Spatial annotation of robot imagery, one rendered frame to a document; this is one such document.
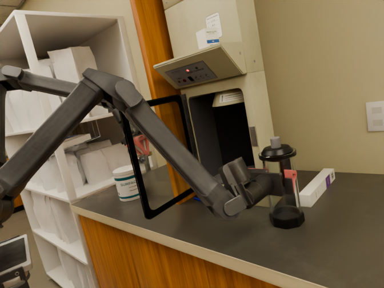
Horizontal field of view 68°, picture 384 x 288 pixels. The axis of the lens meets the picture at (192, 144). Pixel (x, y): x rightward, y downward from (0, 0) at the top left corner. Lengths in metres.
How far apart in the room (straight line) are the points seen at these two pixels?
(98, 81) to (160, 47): 0.54
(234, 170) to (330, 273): 0.31
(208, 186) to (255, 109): 0.38
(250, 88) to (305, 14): 0.49
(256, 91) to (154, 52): 0.44
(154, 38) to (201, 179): 0.68
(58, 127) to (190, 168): 0.32
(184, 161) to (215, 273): 0.41
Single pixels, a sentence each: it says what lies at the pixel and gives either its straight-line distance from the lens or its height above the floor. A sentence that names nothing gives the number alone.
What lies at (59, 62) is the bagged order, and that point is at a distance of 2.01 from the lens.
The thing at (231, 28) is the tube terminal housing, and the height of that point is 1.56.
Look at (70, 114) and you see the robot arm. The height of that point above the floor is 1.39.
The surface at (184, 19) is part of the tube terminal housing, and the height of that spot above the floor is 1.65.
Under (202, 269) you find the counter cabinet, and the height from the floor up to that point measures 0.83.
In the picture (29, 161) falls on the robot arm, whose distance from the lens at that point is 0.71.
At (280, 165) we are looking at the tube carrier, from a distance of 0.85.
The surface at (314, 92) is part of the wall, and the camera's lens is 1.34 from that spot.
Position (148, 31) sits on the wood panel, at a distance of 1.20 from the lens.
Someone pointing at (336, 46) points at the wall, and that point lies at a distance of 1.30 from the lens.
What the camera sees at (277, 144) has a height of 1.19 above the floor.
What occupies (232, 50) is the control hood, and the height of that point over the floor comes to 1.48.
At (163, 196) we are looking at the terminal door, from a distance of 1.05.
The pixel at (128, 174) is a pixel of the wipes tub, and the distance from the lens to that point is 1.39.
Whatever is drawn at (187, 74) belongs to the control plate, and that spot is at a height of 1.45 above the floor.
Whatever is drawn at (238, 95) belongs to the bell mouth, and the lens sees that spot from 1.05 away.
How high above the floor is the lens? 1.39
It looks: 10 degrees down
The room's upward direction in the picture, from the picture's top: 12 degrees counter-clockwise
